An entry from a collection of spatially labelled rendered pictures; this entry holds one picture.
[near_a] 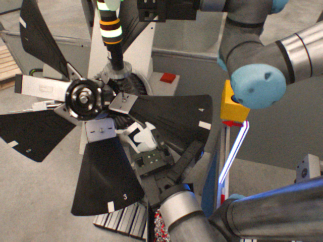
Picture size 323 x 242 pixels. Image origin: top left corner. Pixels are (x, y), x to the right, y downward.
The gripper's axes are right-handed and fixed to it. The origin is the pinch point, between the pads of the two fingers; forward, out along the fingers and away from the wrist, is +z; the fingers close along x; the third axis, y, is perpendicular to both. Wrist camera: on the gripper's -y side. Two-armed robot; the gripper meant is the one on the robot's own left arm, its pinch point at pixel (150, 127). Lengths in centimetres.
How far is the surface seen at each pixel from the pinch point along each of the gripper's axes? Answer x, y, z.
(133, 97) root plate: -0.7, 0.8, 12.8
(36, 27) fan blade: -18.9, 20.2, 35.7
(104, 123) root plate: 4.6, 11.8, 12.0
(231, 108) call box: 16.6, -34.5, 8.1
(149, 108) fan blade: -1.0, -1.8, 5.8
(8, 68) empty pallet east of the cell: 91, 123, 260
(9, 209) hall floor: 107, 110, 62
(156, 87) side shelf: 34, -19, 55
